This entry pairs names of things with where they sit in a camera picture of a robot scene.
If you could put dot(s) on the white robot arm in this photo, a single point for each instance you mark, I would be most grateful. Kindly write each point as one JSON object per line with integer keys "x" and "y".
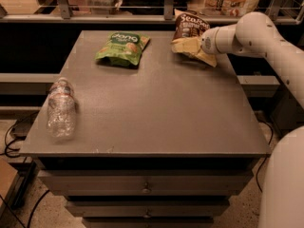
{"x": 255, "y": 34}

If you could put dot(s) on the black bag behind glass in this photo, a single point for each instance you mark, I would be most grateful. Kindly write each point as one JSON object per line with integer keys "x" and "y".
{"x": 150, "y": 7}

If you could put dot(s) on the drawer round knob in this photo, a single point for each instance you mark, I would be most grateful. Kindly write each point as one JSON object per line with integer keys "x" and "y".
{"x": 147, "y": 215}
{"x": 146, "y": 188}

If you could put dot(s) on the metal railing with glass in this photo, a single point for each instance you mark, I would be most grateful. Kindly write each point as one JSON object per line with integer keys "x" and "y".
{"x": 285, "y": 12}

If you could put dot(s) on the brown sea salt chip bag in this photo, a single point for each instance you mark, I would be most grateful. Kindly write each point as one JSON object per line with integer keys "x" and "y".
{"x": 187, "y": 37}

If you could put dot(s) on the green snack bag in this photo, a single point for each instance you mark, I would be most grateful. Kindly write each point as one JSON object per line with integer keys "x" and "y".
{"x": 123, "y": 48}

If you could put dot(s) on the clear plastic water bottle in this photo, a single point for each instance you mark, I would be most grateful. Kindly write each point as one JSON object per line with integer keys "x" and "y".
{"x": 61, "y": 110}

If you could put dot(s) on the top drawer round knob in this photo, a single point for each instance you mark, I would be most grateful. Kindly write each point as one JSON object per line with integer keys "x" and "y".
{"x": 146, "y": 188}

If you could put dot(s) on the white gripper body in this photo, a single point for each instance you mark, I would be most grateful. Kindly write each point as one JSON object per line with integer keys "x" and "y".
{"x": 209, "y": 42}

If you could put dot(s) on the grey drawer cabinet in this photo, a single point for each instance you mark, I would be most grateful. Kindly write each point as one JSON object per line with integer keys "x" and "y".
{"x": 185, "y": 128}

